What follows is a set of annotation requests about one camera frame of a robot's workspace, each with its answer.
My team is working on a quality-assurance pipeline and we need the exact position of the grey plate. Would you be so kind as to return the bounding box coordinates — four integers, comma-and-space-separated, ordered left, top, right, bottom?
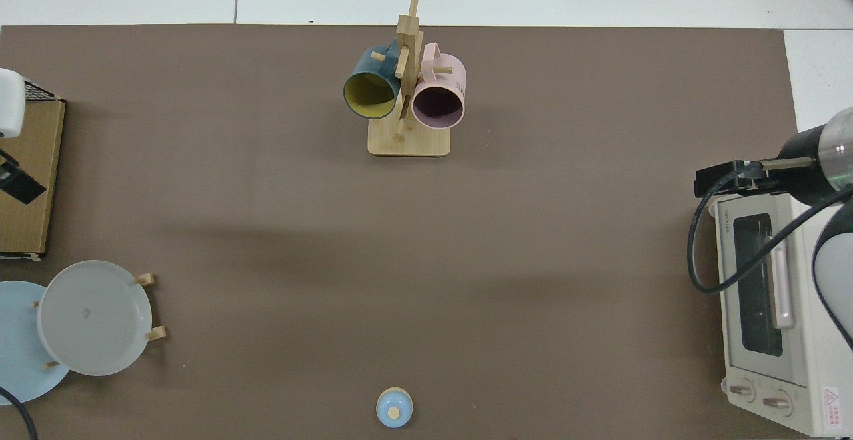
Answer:
36, 260, 153, 377

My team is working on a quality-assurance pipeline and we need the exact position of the wooden plate rack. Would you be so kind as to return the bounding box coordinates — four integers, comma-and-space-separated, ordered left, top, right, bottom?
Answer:
30, 272, 167, 370

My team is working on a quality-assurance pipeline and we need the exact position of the wire basket with wooden floor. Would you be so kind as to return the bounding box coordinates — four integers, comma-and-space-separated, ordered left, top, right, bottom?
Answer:
0, 77, 67, 261

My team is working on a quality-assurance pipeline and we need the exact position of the brown table cloth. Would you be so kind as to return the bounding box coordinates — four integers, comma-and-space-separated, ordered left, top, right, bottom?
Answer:
0, 24, 805, 440

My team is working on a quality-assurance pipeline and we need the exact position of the wooden cup stand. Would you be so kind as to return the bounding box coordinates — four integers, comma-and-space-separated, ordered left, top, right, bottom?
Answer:
367, 0, 452, 157

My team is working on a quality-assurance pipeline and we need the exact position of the pale toaster oven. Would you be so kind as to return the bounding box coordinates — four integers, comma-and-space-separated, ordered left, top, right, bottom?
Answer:
708, 190, 853, 438

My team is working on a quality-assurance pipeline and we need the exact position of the pink cup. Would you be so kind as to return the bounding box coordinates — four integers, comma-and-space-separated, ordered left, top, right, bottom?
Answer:
411, 42, 466, 129

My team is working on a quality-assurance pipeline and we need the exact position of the dark teal cup yellow inside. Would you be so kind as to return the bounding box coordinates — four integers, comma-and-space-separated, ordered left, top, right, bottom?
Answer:
343, 39, 404, 121

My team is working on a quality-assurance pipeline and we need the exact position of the small blue round thing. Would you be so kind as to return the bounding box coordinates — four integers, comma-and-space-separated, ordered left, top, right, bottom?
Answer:
375, 387, 414, 429

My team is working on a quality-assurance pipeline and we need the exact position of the light blue plate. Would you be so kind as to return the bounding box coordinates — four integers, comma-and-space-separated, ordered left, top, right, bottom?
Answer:
0, 281, 71, 405

